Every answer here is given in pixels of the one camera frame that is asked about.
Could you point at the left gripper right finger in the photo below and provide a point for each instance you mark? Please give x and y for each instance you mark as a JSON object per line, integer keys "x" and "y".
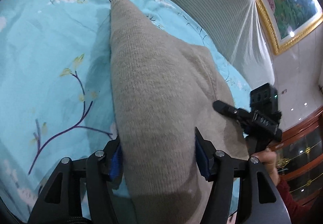
{"x": 259, "y": 199}

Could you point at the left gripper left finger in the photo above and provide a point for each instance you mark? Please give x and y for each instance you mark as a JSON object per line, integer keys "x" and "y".
{"x": 77, "y": 191}

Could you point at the beige knit sweater brown trim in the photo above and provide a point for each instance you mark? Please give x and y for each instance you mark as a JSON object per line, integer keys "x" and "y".
{"x": 163, "y": 90}

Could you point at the red sleeve forearm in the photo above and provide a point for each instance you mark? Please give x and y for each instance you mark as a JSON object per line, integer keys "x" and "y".
{"x": 298, "y": 213}

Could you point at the person's right hand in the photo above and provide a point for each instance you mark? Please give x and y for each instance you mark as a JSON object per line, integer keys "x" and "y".
{"x": 269, "y": 159}

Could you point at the dark wooden cabinet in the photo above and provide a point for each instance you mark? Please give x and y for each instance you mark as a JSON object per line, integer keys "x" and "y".
{"x": 299, "y": 158}

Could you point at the light blue floral bed sheet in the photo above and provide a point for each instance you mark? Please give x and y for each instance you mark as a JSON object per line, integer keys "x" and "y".
{"x": 56, "y": 97}

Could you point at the gold framed landscape painting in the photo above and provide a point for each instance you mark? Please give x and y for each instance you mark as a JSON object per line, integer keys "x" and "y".
{"x": 286, "y": 22}

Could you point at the white ribbed bolster pillow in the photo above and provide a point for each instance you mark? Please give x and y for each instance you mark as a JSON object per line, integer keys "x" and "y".
{"x": 234, "y": 28}

